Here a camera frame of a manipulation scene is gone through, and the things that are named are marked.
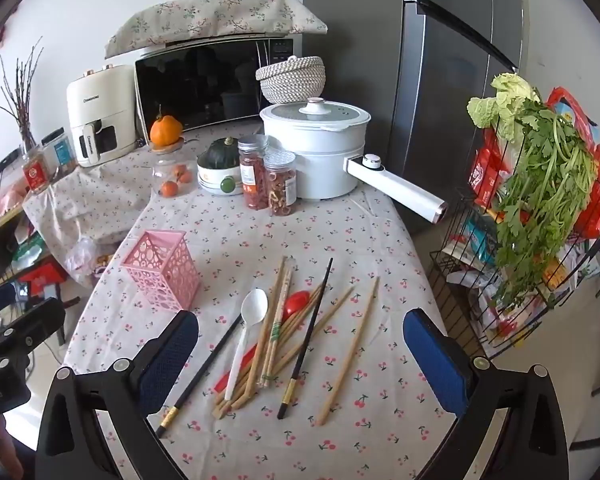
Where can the white electric cooking pot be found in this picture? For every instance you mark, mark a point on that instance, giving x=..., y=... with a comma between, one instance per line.
x=325, y=155

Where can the pile of wooden chopsticks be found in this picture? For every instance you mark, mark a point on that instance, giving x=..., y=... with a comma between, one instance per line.
x=350, y=350

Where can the pink cloth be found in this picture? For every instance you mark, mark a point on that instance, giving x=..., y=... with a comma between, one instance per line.
x=2, y=202

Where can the green packet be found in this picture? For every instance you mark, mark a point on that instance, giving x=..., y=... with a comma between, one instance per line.
x=27, y=252

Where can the black glass door microwave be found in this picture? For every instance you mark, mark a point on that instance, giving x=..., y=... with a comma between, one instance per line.
x=200, y=85

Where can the small green round fruit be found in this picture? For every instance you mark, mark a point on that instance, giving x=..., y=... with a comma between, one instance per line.
x=227, y=185

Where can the white ceramic bowl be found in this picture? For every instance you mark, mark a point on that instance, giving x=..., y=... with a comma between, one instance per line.
x=211, y=177

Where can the dry branches in vase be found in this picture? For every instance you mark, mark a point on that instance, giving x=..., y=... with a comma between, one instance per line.
x=20, y=95

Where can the red plastic spoon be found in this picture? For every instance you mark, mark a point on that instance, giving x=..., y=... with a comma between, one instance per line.
x=295, y=304

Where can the red cardboard box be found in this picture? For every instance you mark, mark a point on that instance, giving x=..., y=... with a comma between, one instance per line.
x=42, y=274

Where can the floral cloth cover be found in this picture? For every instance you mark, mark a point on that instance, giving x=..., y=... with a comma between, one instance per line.
x=215, y=17

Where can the pink perforated utensil holder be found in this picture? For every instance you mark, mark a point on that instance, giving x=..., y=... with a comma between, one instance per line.
x=162, y=272

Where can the red label glass jar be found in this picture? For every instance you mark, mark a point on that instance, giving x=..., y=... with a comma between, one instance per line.
x=35, y=170

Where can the dark green squash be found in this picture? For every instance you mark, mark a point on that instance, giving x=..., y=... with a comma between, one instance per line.
x=222, y=152

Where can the jar of dried red chili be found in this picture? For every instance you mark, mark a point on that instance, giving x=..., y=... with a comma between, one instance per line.
x=252, y=175

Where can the large orange tangerine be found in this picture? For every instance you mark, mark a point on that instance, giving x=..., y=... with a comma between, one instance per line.
x=166, y=131

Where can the cherry print tablecloth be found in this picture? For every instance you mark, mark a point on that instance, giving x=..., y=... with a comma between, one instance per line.
x=350, y=240

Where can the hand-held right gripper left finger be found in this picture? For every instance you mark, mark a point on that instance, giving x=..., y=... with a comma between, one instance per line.
x=172, y=355

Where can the clear container with blue label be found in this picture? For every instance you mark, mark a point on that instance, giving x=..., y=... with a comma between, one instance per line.
x=60, y=152

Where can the cream air fryer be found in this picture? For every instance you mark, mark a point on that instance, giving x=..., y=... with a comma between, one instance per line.
x=100, y=115

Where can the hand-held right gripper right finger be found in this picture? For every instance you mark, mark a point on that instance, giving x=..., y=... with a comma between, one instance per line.
x=435, y=360

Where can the clear plastic bag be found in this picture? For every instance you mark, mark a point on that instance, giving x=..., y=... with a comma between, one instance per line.
x=82, y=262

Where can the red snack packet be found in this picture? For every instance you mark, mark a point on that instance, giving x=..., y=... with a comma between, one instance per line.
x=485, y=170

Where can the grey refrigerator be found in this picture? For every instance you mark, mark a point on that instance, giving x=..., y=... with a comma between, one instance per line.
x=380, y=60

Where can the woven basket with lid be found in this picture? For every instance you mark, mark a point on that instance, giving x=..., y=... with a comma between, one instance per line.
x=292, y=80

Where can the small orange fruit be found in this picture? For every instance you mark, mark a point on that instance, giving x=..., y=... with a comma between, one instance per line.
x=182, y=172
x=170, y=188

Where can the leafy green herb bunch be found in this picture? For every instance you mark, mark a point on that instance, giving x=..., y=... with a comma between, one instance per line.
x=540, y=185

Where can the wooden chopstick pair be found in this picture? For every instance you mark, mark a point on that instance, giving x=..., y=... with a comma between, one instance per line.
x=275, y=325

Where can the napa cabbage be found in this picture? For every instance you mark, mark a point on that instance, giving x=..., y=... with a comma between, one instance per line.
x=500, y=97

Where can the cherry print cover cloth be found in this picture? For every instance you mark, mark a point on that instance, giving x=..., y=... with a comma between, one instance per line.
x=95, y=200

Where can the black chopstick with gold band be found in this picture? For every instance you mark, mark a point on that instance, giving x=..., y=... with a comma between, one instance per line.
x=205, y=375
x=307, y=337

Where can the glass jar with wooden lid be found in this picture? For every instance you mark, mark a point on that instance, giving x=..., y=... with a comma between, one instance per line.
x=172, y=165

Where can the white plastic spoon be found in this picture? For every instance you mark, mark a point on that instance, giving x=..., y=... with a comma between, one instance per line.
x=252, y=307

